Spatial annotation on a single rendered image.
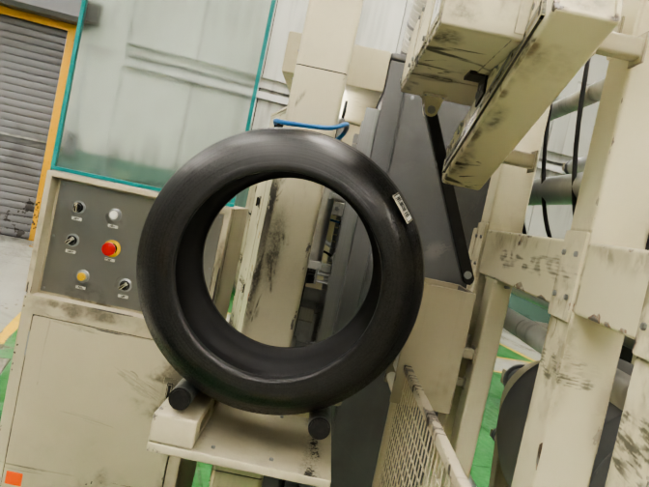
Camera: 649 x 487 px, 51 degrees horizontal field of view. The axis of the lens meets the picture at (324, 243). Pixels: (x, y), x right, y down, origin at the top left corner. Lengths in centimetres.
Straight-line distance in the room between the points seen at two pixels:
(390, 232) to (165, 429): 58
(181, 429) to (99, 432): 79
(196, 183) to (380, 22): 996
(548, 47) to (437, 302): 75
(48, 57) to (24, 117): 91
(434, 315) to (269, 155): 60
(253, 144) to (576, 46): 59
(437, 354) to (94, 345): 101
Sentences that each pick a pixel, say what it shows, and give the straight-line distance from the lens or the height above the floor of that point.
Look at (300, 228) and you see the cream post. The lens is 167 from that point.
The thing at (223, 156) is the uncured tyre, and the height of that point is 138.
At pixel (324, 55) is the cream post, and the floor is 169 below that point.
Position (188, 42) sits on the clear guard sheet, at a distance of 208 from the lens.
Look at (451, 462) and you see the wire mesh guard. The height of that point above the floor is 100.
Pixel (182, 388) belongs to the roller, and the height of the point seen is 92.
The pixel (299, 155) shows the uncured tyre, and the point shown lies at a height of 141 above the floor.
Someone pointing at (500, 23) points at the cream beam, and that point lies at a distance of 112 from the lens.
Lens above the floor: 133
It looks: 3 degrees down
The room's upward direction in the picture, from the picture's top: 12 degrees clockwise
